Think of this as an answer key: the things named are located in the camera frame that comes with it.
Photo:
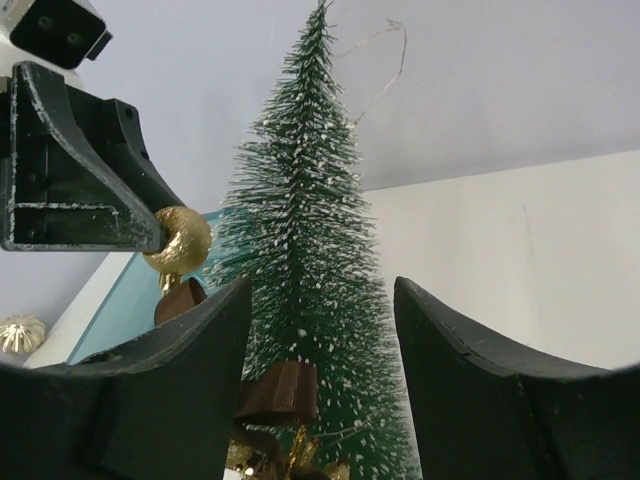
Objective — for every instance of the brown ribbon pile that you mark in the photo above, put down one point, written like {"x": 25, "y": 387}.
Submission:
{"x": 280, "y": 400}

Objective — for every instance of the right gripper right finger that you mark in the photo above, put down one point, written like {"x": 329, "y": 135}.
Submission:
{"x": 487, "y": 407}

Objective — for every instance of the small green christmas tree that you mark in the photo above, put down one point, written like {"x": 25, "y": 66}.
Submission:
{"x": 298, "y": 227}

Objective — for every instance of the white gold striped bauble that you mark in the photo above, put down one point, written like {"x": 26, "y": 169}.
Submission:
{"x": 22, "y": 334}

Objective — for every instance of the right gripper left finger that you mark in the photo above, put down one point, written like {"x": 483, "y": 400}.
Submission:
{"x": 89, "y": 420}

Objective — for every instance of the blue plastic tray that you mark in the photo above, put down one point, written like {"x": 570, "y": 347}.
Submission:
{"x": 126, "y": 313}

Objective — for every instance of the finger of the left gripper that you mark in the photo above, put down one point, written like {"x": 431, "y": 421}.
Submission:
{"x": 103, "y": 154}
{"x": 32, "y": 117}

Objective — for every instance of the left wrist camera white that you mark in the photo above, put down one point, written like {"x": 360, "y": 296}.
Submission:
{"x": 56, "y": 34}

